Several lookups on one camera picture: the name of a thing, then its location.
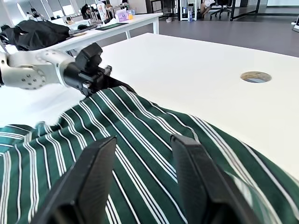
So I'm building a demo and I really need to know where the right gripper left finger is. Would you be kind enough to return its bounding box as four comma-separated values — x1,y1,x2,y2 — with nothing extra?
30,135,117,224

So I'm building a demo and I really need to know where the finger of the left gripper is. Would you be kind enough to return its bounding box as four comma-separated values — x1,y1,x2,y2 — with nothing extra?
93,74,136,94

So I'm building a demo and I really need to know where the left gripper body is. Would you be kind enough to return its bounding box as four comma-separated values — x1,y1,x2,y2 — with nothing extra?
63,62,113,97

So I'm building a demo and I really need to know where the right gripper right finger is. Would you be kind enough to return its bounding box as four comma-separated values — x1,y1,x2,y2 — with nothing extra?
170,133,260,224

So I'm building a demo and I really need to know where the green white striped T-shirt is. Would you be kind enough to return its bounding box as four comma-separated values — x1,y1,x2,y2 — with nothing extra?
0,85,299,224

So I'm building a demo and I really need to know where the dark green mat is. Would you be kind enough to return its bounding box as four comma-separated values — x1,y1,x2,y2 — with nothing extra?
95,22,129,31

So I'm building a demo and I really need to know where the black garment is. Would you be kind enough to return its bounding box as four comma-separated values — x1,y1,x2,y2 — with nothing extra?
0,20,71,51

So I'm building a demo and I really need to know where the person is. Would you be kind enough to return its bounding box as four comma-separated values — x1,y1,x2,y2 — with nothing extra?
80,3,95,21
200,0,217,18

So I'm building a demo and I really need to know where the black office chair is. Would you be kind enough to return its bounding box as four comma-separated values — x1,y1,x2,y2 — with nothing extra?
209,0,232,20

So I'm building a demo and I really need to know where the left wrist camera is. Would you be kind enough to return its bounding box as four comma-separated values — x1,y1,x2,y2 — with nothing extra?
74,42,103,72

